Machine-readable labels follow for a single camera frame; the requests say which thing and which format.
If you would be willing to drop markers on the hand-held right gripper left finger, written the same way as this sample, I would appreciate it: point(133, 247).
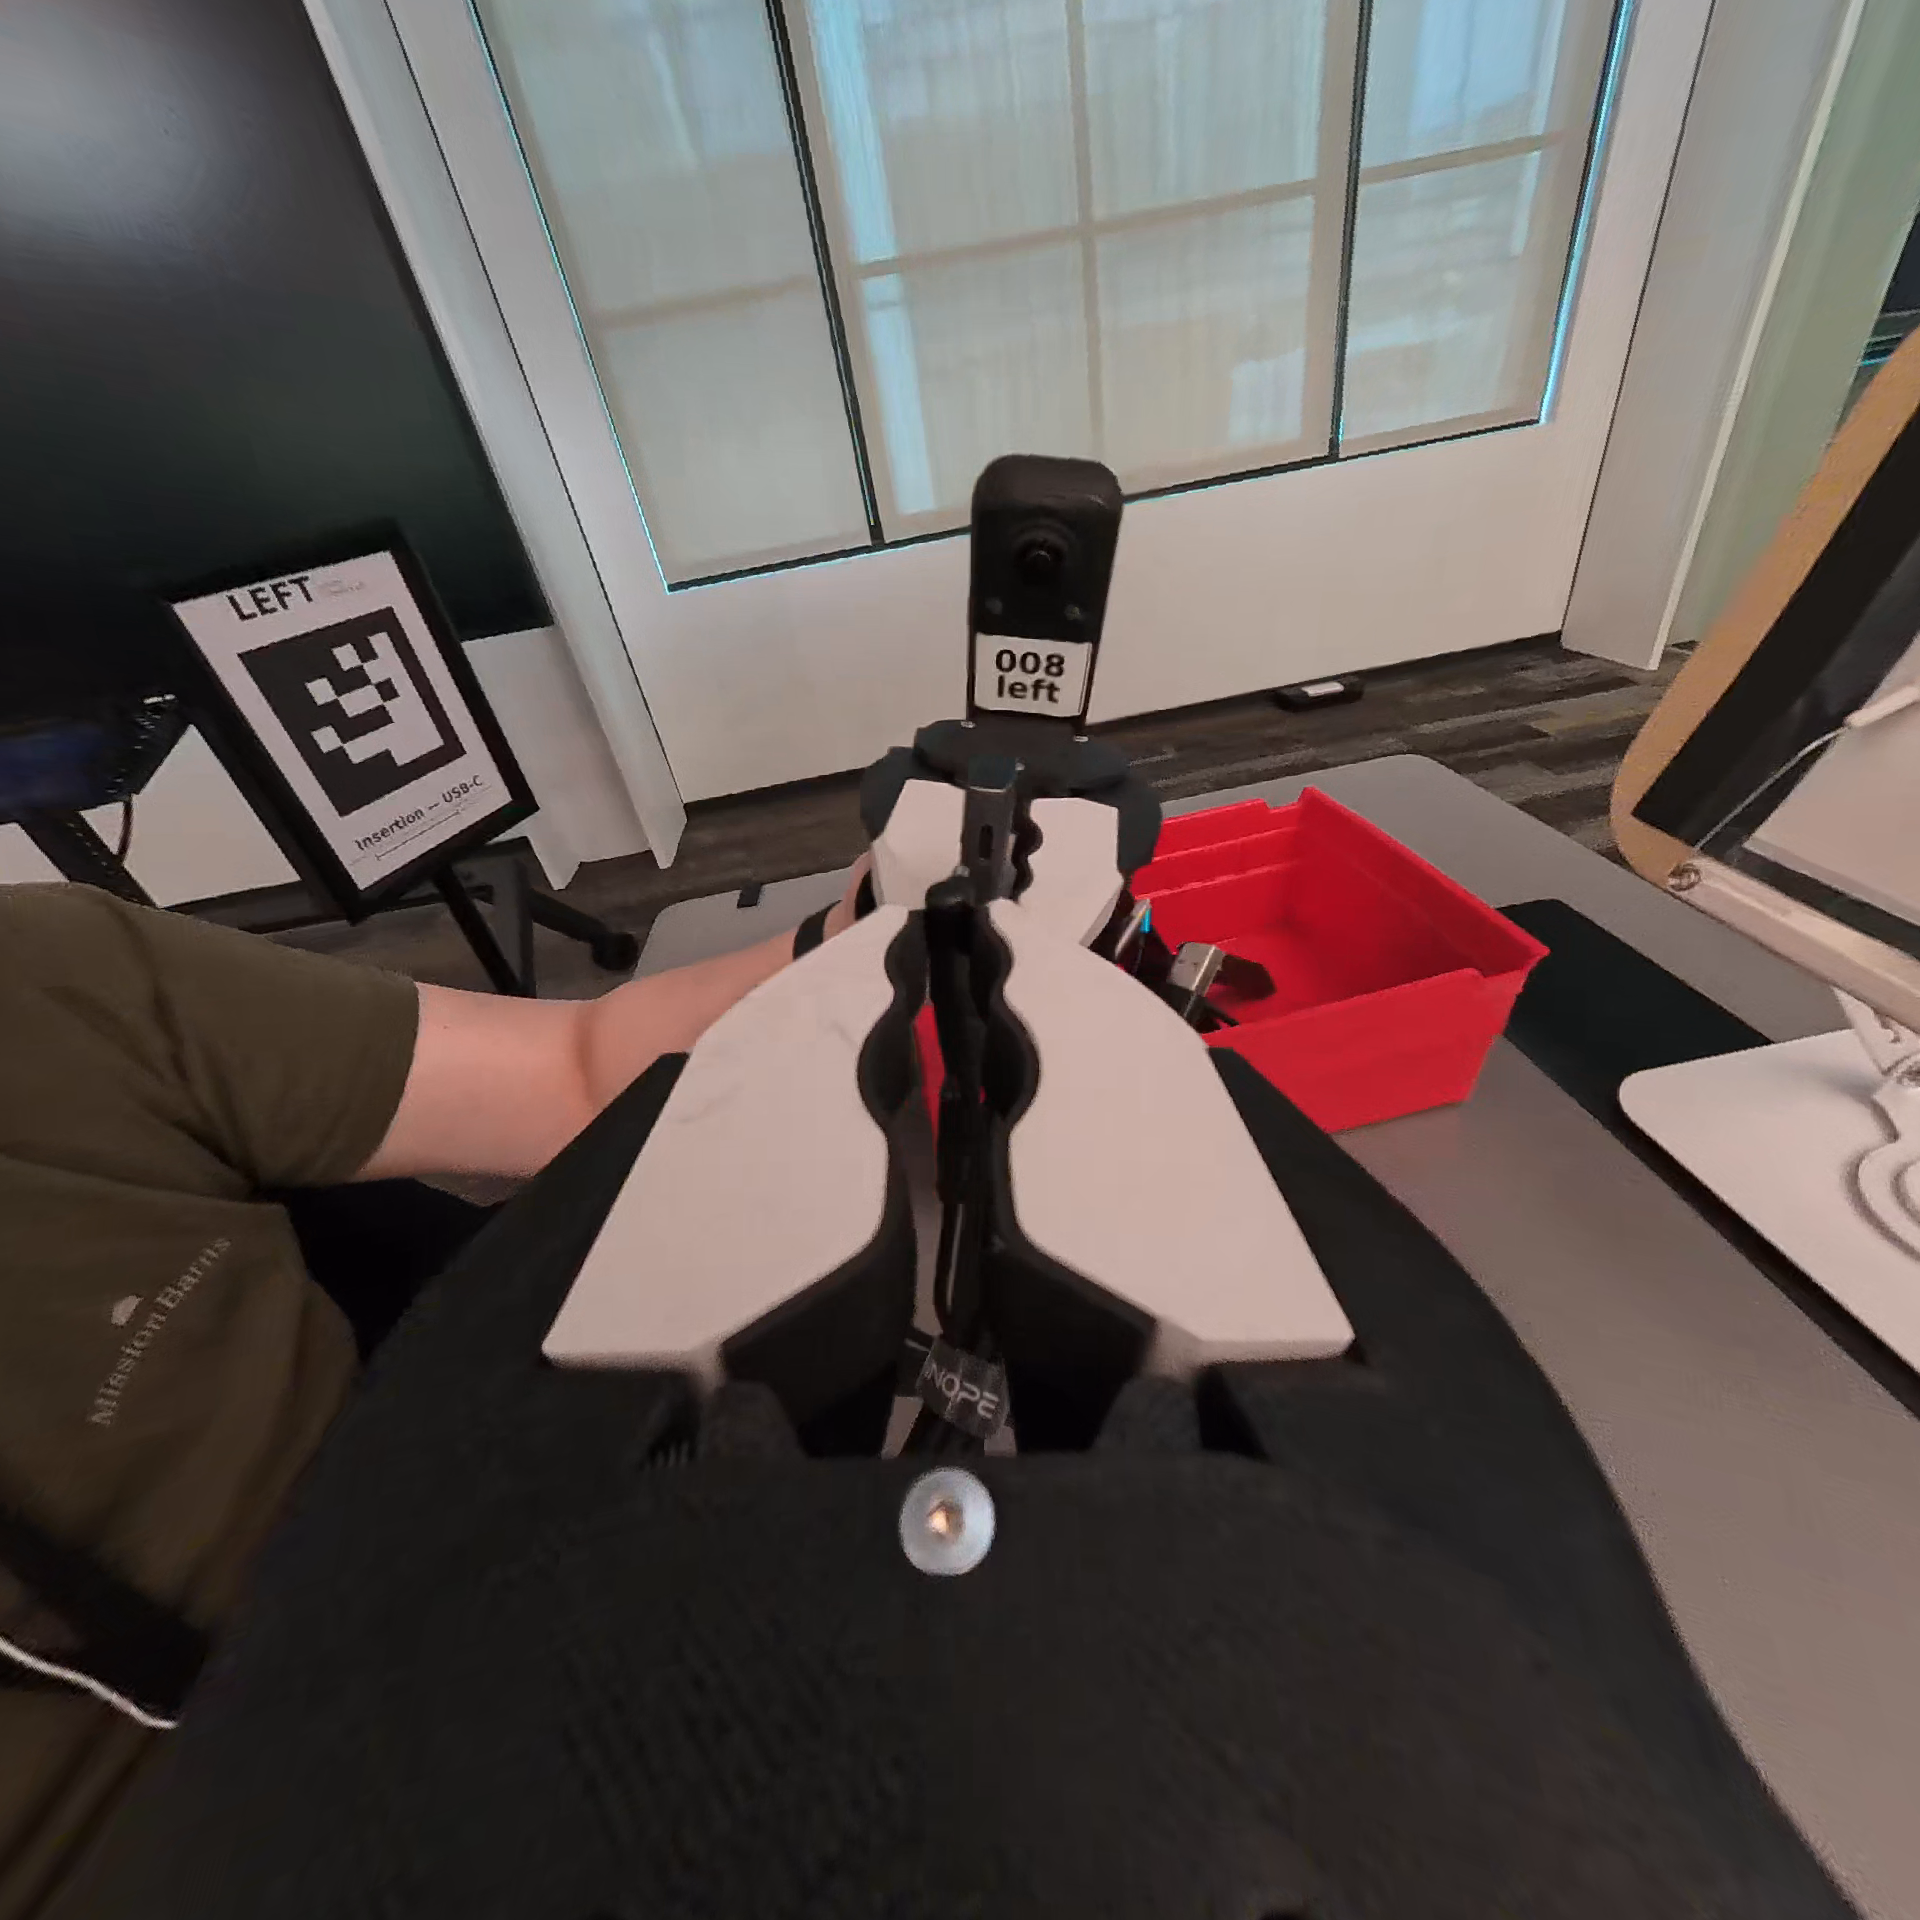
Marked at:
point(751, 1184)

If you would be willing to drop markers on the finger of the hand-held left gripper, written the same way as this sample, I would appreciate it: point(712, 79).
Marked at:
point(1077, 869)
point(922, 840)

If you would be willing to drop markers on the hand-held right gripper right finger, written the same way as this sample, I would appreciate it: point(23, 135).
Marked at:
point(1155, 1184)

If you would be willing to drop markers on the red plastic bin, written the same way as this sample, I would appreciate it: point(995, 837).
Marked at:
point(1396, 1035)

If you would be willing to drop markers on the person's left forearm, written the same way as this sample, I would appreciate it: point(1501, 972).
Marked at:
point(599, 1035)

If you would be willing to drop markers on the person's left hand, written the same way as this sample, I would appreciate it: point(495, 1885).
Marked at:
point(860, 890)

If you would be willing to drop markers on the black wristband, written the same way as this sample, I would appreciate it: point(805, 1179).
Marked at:
point(820, 925)

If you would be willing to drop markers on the black floor device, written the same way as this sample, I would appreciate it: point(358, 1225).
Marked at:
point(1319, 691)

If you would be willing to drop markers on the black tripod stand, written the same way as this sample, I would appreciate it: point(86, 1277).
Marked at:
point(495, 930)

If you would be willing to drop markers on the large grid window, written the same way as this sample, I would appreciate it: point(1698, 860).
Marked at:
point(974, 149)

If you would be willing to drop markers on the black desk mat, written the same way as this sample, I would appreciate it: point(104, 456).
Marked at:
point(1622, 989)

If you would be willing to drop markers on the framed marker sign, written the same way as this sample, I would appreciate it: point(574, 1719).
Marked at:
point(359, 705)

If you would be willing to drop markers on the small blue screen device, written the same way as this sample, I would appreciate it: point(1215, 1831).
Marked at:
point(44, 764)

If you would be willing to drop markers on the large black screen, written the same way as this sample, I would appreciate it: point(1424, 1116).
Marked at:
point(181, 299)

